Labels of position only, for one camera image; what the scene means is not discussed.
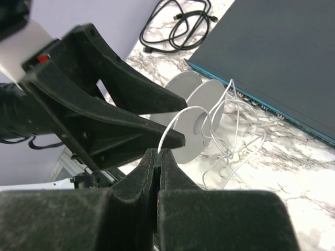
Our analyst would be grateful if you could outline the white cable spool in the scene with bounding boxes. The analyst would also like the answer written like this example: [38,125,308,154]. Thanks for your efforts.
[165,71,225,164]

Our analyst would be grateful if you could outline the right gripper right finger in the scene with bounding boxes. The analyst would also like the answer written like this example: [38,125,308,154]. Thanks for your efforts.
[159,149,300,250]

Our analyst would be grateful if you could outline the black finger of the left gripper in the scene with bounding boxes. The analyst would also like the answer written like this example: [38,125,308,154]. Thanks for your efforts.
[33,61,186,170]
[62,24,187,115]

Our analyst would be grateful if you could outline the thin white wire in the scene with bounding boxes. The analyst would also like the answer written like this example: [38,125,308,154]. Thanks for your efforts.
[158,79,267,190]

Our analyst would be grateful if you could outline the dark blue network switch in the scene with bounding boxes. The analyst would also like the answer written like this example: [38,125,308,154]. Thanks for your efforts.
[188,0,334,145]

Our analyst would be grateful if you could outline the black usb cable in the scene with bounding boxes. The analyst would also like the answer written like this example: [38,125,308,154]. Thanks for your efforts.
[139,0,219,54]

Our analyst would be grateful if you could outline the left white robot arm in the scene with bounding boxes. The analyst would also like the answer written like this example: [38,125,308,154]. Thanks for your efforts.
[1,1,187,190]

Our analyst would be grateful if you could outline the aluminium rail frame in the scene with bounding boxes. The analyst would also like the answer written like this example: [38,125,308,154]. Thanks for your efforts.
[51,148,125,188]

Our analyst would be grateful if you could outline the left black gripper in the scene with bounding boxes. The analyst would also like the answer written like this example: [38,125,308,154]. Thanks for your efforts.
[21,39,110,188]

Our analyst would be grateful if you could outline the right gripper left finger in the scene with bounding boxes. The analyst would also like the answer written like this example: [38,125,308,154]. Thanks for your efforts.
[1,149,154,250]

